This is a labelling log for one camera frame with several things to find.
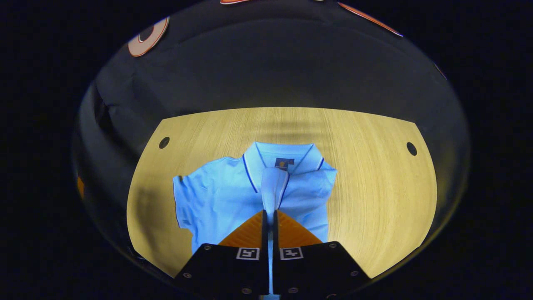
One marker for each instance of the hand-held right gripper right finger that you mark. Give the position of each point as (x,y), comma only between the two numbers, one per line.
(312,271)

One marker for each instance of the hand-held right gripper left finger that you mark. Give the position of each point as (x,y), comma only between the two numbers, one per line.
(233,271)

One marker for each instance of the light blue T-shirt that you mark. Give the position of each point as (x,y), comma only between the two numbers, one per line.
(225,196)

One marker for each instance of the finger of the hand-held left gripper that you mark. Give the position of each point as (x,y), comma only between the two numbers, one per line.
(80,188)

